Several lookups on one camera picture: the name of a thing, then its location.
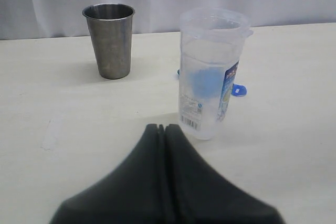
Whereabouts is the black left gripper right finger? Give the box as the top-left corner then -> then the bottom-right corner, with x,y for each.
165,124 -> 284,223

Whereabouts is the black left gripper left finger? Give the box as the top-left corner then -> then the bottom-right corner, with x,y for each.
50,124 -> 168,223

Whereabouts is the blue container lid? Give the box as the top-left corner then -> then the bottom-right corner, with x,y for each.
177,67 -> 247,100

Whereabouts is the steel cup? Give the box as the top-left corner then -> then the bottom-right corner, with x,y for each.
82,3 -> 135,79

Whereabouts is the clear plastic tall container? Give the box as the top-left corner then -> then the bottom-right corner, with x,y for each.
178,7 -> 253,140

